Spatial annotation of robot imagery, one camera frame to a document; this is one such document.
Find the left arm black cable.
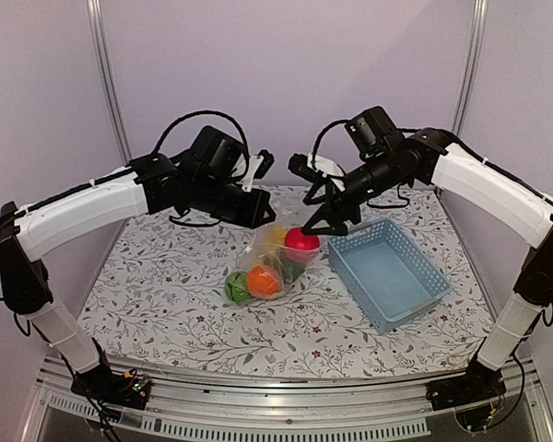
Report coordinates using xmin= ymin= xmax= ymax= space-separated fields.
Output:
xmin=151 ymin=109 xmax=250 ymax=160

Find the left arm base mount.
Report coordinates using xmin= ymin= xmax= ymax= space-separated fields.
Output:
xmin=71 ymin=339 xmax=151 ymax=410

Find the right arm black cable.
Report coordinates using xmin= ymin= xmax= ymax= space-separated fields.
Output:
xmin=311 ymin=120 xmax=416 ymax=208

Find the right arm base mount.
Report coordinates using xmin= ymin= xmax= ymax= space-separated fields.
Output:
xmin=426 ymin=358 xmax=506 ymax=433

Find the clear zip top bag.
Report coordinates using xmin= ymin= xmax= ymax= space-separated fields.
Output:
xmin=231 ymin=195 xmax=323 ymax=304

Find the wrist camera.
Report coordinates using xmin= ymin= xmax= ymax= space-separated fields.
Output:
xmin=288 ymin=153 xmax=321 ymax=183
xmin=241 ymin=149 xmax=275 ymax=192

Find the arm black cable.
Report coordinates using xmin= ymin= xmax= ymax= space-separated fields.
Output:
xmin=311 ymin=120 xmax=416 ymax=208
xmin=151 ymin=109 xmax=250 ymax=160

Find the green toy pepper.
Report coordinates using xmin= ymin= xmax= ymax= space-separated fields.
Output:
xmin=278 ymin=257 xmax=307 ymax=285

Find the floral tablecloth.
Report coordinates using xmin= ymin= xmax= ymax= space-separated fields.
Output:
xmin=79 ymin=190 xmax=493 ymax=378

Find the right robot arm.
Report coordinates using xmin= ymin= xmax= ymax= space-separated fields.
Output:
xmin=288 ymin=106 xmax=553 ymax=401

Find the aluminium frame post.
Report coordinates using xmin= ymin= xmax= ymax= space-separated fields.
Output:
xmin=86 ymin=0 xmax=132 ymax=164
xmin=452 ymin=0 xmax=488 ymax=135

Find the green toy watermelon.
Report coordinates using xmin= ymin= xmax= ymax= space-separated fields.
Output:
xmin=225 ymin=271 xmax=253 ymax=304

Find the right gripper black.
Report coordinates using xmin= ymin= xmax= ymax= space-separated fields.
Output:
xmin=300 ymin=150 xmax=408 ymax=236

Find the red toy apple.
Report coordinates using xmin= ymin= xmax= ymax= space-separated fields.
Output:
xmin=285 ymin=227 xmax=321 ymax=263

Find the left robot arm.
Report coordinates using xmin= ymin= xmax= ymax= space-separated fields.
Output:
xmin=0 ymin=125 xmax=276 ymax=400

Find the yellow toy pear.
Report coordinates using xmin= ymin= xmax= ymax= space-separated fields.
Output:
xmin=268 ymin=227 xmax=287 ymax=246

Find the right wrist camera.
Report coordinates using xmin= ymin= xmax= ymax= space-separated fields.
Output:
xmin=288 ymin=153 xmax=321 ymax=183

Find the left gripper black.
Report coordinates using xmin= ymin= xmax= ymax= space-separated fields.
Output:
xmin=191 ymin=174 xmax=277 ymax=229

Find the right aluminium frame post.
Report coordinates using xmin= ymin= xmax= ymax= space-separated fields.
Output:
xmin=452 ymin=0 xmax=488 ymax=135

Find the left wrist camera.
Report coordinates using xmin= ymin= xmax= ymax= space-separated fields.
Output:
xmin=241 ymin=149 xmax=275 ymax=192

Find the front aluminium rail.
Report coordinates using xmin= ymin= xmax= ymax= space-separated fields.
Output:
xmin=22 ymin=354 xmax=553 ymax=442

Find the left aluminium frame post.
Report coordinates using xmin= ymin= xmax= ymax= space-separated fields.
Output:
xmin=86 ymin=0 xmax=132 ymax=164

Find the light blue plastic basket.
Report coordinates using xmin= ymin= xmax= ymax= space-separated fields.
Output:
xmin=327 ymin=218 xmax=453 ymax=334

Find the orange toy fruit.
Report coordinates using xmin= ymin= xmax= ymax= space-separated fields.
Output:
xmin=247 ymin=266 xmax=281 ymax=297

